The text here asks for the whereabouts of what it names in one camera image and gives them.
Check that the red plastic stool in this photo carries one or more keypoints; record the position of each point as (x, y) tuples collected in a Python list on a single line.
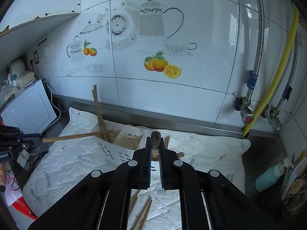
[(21, 206)]

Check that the cream plastic utensil holder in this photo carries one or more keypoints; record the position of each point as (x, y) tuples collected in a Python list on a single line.
[(125, 140)]

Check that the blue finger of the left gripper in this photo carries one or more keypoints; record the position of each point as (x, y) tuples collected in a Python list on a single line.
[(30, 140)]

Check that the teal soap bottle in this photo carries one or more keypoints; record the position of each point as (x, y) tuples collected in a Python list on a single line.
[(272, 175)]

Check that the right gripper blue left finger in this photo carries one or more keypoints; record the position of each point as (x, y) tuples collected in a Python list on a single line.
[(146, 165)]

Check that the black utensil pot with spoons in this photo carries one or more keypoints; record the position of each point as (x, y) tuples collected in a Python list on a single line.
[(293, 189)]

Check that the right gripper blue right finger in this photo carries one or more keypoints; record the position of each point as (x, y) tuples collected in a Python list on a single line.
[(164, 165)]

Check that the red handle water valve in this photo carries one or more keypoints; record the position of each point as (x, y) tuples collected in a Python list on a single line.
[(242, 105)]

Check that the wall power socket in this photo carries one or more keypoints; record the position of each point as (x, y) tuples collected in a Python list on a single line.
[(36, 57)]

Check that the white microwave oven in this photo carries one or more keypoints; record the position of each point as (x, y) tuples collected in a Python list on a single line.
[(31, 111)]

